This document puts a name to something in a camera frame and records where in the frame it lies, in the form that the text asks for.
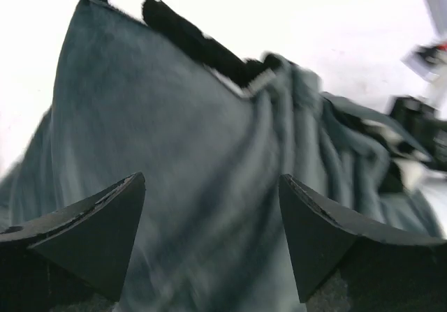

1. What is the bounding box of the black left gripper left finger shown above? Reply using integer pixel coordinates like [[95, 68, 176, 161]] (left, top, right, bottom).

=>
[[1, 172, 145, 312]]

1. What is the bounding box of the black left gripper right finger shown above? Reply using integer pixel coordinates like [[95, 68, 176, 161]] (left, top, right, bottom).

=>
[[279, 174, 446, 312]]

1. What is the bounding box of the zebra pillowcase with grey lining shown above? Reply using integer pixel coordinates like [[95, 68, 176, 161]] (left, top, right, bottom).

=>
[[1, 0, 445, 311]]

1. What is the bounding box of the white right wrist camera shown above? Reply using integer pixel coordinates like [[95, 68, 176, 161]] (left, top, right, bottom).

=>
[[401, 36, 446, 82]]

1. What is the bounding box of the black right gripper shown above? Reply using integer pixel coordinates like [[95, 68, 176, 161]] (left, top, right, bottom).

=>
[[389, 96, 446, 172]]

